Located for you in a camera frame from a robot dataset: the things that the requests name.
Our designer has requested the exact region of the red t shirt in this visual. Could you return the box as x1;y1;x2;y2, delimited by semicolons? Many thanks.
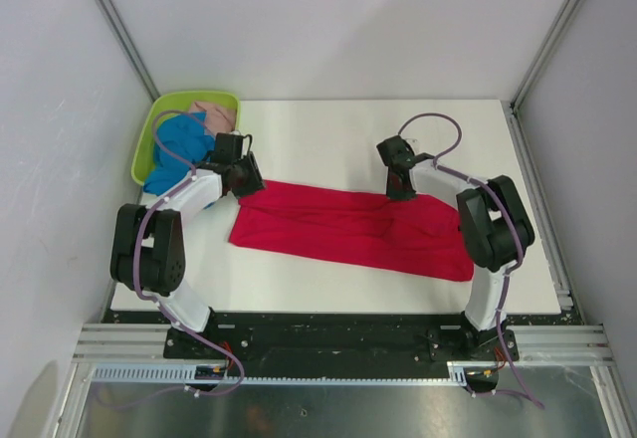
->
229;181;474;283

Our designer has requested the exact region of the right aluminium frame post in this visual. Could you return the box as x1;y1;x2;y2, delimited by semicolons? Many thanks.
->
510;0;584;113

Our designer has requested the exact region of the left aluminium frame post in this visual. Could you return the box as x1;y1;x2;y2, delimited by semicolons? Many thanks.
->
95;0;160;102

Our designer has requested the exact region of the lime green plastic bin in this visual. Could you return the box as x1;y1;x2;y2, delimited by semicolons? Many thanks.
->
130;90;241;185

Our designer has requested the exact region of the beige pink t shirt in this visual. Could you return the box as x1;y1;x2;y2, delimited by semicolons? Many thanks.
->
188;102;237;136

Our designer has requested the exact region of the grey slotted cable duct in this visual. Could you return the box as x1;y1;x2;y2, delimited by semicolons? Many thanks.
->
87;361;499;385

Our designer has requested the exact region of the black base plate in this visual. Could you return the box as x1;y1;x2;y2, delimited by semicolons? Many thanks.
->
162;311;520;365

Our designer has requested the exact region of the blue t shirt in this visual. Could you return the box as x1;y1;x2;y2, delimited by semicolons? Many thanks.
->
142;113;215;196

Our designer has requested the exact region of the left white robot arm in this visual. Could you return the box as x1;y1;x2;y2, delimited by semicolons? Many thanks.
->
109;132;265;358

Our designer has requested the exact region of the aluminium frame post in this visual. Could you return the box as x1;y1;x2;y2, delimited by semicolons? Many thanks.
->
95;0;160;102
510;0;584;113

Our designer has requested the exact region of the aluminium front rail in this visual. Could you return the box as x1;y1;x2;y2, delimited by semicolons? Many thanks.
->
74;324;614;366

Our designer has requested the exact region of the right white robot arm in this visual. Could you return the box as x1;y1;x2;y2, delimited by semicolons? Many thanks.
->
376;135;535;359

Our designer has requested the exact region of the right aluminium side rail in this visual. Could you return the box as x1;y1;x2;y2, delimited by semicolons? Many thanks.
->
501;101;576;310

